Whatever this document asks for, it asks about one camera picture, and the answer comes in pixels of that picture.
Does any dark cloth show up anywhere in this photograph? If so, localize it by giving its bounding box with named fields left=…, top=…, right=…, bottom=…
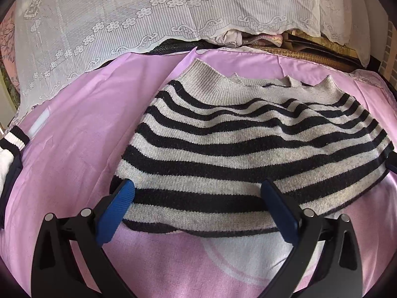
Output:
left=102, top=37, right=202, bottom=66

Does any pink bedsheet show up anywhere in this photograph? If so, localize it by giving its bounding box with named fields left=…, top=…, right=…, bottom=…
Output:
left=0, top=48, right=397, bottom=298

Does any purple floral bedsheet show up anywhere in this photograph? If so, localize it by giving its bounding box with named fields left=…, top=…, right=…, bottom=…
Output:
left=350, top=68, right=388, bottom=84

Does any black and grey striped sweater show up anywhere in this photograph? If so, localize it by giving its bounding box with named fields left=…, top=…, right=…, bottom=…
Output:
left=110, top=57, right=396, bottom=239

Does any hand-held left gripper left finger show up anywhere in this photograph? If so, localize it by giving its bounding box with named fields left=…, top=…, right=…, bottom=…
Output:
left=30, top=178, right=136, bottom=298

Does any white lace cloth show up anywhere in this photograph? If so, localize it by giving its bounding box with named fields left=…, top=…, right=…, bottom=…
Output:
left=14, top=0, right=354, bottom=112

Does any folded bamboo mat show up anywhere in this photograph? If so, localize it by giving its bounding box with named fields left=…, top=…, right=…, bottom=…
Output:
left=279, top=29, right=373, bottom=69

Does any pink floral quilt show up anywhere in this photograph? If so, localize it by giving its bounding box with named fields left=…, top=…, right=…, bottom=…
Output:
left=0, top=9, right=19, bottom=81

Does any pink patterned pillow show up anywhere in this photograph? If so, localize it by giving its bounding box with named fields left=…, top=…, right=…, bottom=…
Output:
left=242, top=34, right=283, bottom=48

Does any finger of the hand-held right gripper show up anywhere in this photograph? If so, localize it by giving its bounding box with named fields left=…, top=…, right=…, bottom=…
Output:
left=385, top=150, right=397, bottom=174

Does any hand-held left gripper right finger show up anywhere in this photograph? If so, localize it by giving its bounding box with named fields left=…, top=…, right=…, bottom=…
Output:
left=261, top=178, right=364, bottom=298

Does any white garment with striped cuff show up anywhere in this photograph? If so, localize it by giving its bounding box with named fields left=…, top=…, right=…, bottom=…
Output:
left=0, top=126, right=32, bottom=224

